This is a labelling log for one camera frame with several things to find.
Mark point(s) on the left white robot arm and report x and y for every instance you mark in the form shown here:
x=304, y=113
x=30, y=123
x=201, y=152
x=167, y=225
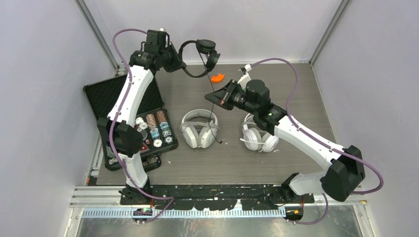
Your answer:
x=137, y=81

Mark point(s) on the white round gaming headphones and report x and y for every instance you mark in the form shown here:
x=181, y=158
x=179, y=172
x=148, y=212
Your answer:
x=255, y=139

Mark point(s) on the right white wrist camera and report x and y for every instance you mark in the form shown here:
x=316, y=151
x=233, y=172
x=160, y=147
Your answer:
x=245, y=78

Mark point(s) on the black poker chip case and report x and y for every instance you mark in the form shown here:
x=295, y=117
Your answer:
x=152, y=133

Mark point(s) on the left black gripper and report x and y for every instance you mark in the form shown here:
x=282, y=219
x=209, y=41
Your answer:
x=176, y=64

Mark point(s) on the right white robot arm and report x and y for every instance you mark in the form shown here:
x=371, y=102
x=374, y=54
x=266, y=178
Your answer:
x=342, y=168

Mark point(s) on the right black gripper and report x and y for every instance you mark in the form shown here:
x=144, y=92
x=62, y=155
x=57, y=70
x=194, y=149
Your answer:
x=222, y=97

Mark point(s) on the black small headphones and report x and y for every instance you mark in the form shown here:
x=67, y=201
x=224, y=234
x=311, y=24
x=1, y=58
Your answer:
x=209, y=58

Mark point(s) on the white grey angular headphones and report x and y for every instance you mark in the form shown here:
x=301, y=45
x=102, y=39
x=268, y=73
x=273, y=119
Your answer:
x=199, y=128

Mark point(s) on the orange curved plastic piece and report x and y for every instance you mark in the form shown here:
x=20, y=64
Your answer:
x=217, y=78

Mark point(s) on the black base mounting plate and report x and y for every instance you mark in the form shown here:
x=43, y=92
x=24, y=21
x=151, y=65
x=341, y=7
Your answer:
x=212, y=197

